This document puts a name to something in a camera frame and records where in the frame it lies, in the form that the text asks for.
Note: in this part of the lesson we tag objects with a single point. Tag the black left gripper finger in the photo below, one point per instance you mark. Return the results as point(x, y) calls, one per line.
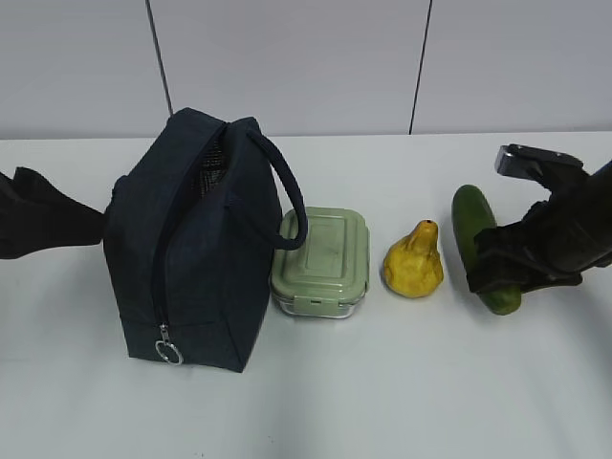
point(36, 216)

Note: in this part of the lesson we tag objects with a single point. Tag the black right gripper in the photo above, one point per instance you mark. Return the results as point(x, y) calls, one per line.
point(500, 258)

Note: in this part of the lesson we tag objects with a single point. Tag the green cucumber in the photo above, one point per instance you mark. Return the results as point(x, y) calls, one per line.
point(471, 213)

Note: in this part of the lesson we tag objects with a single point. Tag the yellow pear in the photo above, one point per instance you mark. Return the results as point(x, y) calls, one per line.
point(412, 266)

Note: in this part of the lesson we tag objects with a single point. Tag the dark blue lunch bag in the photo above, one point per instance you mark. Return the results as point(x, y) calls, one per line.
point(190, 237)

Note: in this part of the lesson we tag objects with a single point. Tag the green lidded glass container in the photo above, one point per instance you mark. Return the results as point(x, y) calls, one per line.
point(328, 276)

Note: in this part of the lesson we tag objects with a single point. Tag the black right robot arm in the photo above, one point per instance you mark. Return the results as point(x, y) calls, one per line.
point(588, 237)

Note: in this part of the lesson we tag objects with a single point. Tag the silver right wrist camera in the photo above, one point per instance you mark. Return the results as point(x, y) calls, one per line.
point(531, 162)

